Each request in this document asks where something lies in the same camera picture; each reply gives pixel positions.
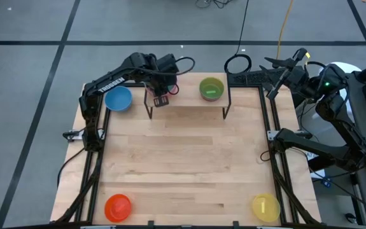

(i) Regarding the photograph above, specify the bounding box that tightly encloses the blue opaque bowl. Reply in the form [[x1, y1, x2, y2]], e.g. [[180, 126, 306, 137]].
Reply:
[[104, 85, 133, 113]]

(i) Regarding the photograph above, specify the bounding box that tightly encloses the black cable bundle on floor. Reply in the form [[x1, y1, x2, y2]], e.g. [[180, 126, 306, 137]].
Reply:
[[195, 0, 234, 10]]

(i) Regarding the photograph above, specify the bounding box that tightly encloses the translucent yellow bowl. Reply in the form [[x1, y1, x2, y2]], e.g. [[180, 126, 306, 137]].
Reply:
[[251, 193, 281, 223]]

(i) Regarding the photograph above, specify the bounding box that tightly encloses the translucent green bowl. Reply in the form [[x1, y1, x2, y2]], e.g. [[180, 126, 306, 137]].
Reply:
[[199, 77, 225, 102]]

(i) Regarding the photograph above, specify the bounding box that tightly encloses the black metal shelf leg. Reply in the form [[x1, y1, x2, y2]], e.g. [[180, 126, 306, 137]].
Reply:
[[222, 76, 232, 120], [143, 88, 154, 120]]

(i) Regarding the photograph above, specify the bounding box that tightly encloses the translucent orange bowl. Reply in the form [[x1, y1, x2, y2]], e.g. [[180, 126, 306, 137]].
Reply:
[[104, 193, 132, 223]]

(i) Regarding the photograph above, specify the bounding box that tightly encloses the black aluminium table frame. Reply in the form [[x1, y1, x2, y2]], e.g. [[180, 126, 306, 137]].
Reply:
[[53, 81, 317, 227]]

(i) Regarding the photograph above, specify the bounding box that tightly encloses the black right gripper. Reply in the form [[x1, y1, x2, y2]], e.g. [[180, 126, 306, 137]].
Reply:
[[258, 57, 317, 100]]

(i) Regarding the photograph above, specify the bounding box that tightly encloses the hanging black cable with coil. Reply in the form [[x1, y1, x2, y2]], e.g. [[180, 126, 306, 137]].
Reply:
[[223, 0, 253, 74]]

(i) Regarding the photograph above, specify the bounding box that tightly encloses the hanging yellow cable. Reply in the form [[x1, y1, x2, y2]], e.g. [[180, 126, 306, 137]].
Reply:
[[275, 0, 295, 61]]

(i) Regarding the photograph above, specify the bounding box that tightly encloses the black perforated box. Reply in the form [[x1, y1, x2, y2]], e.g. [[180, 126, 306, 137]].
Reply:
[[227, 68, 298, 88]]

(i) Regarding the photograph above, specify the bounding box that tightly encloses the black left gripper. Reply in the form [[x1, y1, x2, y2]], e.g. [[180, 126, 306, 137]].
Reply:
[[146, 72, 178, 108]]

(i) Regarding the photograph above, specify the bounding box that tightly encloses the white round stool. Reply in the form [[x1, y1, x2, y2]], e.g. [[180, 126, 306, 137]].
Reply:
[[324, 61, 363, 83]]

